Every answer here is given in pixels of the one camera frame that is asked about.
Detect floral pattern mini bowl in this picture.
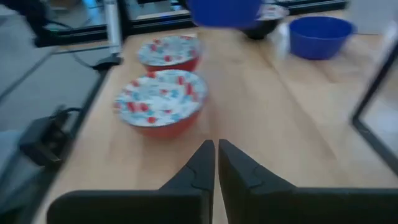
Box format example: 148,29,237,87
113,68,209,139
136,34,203,73
239,3,290,40

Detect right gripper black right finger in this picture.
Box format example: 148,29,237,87
218,139,398,224

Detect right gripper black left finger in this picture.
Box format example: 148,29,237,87
46,139,216,224

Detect silver metal post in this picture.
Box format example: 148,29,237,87
93,0,124,71

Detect blue mini bowl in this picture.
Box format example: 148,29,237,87
288,16,357,60
185,0,264,29

